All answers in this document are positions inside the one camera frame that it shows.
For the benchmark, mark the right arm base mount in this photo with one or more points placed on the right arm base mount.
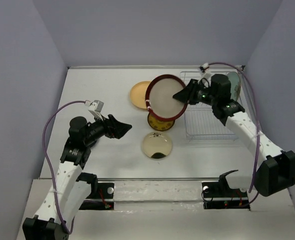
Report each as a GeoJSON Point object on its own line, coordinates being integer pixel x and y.
{"type": "Point", "coordinates": [216, 198]}

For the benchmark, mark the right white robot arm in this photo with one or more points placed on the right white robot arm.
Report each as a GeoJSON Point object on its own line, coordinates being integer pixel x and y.
{"type": "Point", "coordinates": [273, 168]}

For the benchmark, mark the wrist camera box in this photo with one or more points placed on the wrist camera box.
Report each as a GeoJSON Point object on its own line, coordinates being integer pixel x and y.
{"type": "Point", "coordinates": [205, 71]}
{"type": "Point", "coordinates": [95, 107]}

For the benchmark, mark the yellow patterned black-rim plate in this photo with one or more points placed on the yellow patterned black-rim plate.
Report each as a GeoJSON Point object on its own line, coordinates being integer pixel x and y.
{"type": "Point", "coordinates": [159, 125]}

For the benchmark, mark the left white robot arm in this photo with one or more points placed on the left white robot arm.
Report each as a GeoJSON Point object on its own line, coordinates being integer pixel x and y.
{"type": "Point", "coordinates": [54, 220]}

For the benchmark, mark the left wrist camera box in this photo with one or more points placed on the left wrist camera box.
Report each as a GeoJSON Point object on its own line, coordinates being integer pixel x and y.
{"type": "Point", "coordinates": [95, 107]}

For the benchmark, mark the white wire dish rack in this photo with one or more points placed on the white wire dish rack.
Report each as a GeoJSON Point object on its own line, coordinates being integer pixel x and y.
{"type": "Point", "coordinates": [202, 125]}

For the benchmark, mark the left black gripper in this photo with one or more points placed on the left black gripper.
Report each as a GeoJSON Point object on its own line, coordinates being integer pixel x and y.
{"type": "Point", "coordinates": [113, 127]}

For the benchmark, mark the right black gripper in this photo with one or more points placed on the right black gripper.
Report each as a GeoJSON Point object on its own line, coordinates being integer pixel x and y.
{"type": "Point", "coordinates": [187, 95]}

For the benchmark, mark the red rim white plate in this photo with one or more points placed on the red rim white plate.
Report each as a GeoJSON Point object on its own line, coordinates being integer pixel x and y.
{"type": "Point", "coordinates": [159, 99]}

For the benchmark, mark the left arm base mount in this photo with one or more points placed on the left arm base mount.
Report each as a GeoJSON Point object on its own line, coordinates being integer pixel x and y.
{"type": "Point", "coordinates": [101, 200]}

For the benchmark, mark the cream plate black mark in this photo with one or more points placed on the cream plate black mark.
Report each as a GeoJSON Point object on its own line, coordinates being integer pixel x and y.
{"type": "Point", "coordinates": [157, 145]}

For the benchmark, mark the orange round plate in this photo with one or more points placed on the orange round plate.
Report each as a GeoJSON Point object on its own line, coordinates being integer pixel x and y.
{"type": "Point", "coordinates": [137, 94]}

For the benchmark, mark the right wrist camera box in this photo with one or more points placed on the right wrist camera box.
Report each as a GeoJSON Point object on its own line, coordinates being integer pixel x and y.
{"type": "Point", "coordinates": [205, 71]}

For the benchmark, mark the light blue flower plate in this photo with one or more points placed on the light blue flower plate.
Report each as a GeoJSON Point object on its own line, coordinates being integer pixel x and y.
{"type": "Point", "coordinates": [235, 82]}

